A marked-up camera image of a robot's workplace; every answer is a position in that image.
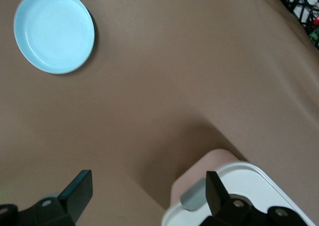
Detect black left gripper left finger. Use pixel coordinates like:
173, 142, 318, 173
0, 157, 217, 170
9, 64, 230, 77
18, 170, 94, 226

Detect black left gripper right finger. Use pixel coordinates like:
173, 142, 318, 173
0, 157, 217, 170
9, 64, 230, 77
199, 171, 269, 226

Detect white lidded storage box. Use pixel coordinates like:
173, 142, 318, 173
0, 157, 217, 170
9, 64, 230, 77
161, 148, 318, 226

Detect brown table mat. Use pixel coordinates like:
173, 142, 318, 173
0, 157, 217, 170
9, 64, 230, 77
0, 0, 319, 226

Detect light blue round plate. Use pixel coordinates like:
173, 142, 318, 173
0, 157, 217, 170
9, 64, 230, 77
13, 0, 97, 75

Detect tangled black cables with connectors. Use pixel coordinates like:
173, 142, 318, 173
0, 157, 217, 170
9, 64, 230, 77
275, 0, 319, 48

